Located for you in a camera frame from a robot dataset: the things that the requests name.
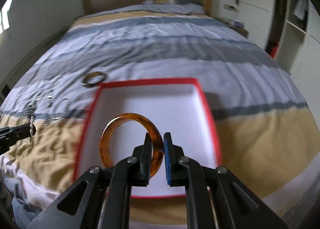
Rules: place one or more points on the window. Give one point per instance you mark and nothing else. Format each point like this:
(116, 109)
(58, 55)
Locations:
(4, 16)

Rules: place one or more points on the striped duvet cover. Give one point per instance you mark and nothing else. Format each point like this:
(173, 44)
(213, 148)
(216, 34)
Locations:
(267, 133)

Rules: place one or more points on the red jewelry box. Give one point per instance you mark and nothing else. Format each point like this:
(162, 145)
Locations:
(174, 105)

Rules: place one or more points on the silver wristwatch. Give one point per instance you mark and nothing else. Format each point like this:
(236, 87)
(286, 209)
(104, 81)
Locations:
(31, 110)

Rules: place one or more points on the amber tortoiseshell bangle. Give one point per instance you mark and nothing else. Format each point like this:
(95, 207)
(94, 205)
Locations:
(156, 140)

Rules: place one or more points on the grey pillow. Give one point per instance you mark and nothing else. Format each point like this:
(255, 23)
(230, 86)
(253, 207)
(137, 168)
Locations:
(186, 7)

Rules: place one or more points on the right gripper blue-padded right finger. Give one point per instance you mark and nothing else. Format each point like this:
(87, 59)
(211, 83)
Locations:
(215, 198)

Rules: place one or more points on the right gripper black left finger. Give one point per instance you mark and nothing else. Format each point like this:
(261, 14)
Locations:
(100, 198)

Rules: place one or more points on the thin silver hoop bangle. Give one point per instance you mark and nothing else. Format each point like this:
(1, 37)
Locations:
(59, 111)

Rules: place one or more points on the wooden nightstand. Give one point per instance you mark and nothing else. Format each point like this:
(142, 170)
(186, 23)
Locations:
(242, 31)

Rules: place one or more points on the dark jade bangle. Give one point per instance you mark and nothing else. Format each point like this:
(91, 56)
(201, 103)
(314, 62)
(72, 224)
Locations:
(93, 79)

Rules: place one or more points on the white wardrobe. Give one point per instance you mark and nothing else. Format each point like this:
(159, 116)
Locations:
(288, 30)

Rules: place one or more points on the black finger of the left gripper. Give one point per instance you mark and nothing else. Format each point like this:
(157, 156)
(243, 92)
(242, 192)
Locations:
(11, 135)

